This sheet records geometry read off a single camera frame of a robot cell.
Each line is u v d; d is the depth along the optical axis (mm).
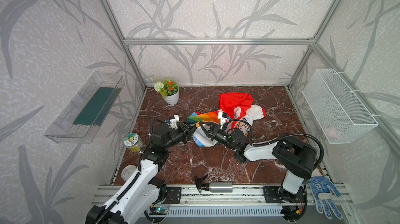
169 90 997
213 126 705
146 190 597
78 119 645
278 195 725
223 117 738
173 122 732
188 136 683
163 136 577
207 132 708
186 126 691
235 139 618
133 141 831
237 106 1001
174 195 737
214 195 753
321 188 753
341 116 627
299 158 463
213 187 736
